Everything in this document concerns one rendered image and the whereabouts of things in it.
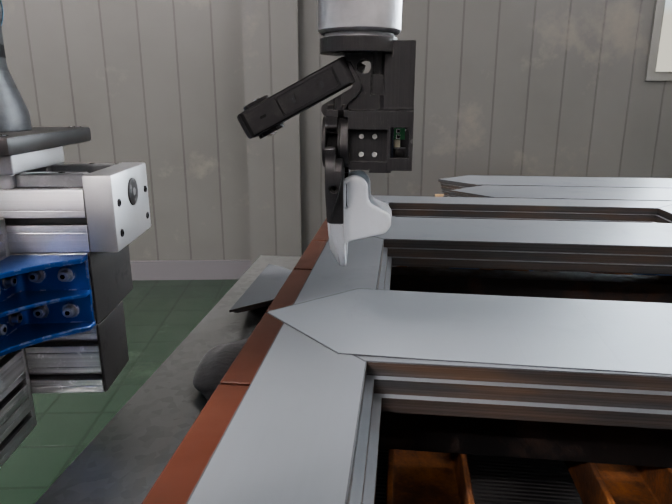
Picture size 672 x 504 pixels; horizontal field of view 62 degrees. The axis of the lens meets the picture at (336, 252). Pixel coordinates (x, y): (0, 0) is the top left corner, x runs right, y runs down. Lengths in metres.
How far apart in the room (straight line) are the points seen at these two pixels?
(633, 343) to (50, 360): 0.65
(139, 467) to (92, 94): 3.03
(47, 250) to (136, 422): 0.24
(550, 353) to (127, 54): 3.19
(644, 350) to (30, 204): 0.65
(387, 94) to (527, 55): 3.07
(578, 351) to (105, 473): 0.51
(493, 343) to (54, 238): 0.50
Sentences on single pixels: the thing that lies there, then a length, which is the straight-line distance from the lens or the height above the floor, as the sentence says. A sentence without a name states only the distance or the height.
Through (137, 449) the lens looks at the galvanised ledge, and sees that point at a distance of 0.74.
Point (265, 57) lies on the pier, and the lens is 3.28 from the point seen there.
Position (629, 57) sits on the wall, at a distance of 3.81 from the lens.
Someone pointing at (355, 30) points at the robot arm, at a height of 1.13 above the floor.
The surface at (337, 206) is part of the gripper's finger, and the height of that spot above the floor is 0.98.
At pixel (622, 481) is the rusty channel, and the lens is 0.72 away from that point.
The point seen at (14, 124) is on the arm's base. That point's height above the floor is 1.05.
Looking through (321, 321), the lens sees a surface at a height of 0.86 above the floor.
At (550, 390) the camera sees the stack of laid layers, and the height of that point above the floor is 0.84.
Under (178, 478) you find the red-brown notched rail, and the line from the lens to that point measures 0.43.
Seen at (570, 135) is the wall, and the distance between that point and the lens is 3.68.
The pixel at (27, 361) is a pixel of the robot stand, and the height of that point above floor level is 0.77.
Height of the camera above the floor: 1.08
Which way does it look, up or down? 15 degrees down
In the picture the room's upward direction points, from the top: straight up
